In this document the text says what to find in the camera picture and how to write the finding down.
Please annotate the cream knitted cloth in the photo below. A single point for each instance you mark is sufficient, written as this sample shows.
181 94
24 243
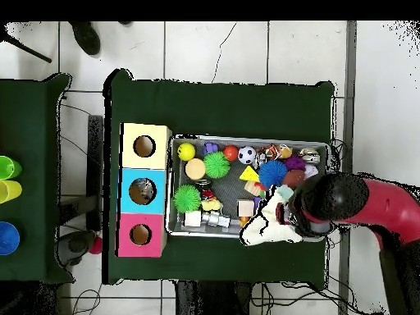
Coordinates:
272 233

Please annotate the mint knitted cloth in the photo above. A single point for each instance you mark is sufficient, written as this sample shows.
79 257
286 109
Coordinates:
284 192

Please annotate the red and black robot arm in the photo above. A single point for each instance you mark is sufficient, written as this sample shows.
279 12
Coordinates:
361 203

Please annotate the silver mesh bin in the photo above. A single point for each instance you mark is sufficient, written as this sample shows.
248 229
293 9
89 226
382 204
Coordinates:
226 190

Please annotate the wooden box with three holes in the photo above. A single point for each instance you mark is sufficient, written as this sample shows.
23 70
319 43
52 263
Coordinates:
157 200

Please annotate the blue spiky ball with eyes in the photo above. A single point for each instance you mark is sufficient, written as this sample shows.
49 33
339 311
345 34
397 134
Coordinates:
273 174

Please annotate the yellow toy cheese wedge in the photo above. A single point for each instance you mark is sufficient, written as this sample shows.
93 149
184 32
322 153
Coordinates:
249 175

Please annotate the toy soccer ball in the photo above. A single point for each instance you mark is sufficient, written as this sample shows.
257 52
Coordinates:
246 155

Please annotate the plain orange ball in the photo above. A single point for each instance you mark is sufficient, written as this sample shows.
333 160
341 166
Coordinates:
230 153

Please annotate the toy burger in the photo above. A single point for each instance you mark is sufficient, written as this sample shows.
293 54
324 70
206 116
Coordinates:
195 169

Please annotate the yellow smiley ball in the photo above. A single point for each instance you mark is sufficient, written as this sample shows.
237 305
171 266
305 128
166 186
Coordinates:
186 151

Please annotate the dark green table cloth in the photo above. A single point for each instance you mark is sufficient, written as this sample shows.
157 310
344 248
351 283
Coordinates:
29 131
213 108

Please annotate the red round knob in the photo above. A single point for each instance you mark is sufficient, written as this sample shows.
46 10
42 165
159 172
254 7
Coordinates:
96 245

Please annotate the black stand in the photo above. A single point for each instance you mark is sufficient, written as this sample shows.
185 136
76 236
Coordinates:
95 164

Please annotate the person's foot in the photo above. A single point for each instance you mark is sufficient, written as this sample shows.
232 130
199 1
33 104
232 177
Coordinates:
124 23
86 37

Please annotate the yellow plastic cup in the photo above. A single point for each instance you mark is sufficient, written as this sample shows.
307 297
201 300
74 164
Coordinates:
10 191

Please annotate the blue plastic cup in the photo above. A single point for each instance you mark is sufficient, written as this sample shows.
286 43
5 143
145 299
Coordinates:
8 238

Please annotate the green plastic cup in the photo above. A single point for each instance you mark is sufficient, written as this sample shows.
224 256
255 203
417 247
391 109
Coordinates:
10 167

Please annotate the black tripod leg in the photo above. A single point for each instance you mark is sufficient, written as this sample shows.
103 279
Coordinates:
29 51

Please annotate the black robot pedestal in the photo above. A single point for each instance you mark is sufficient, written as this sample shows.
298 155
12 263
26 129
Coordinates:
213 300

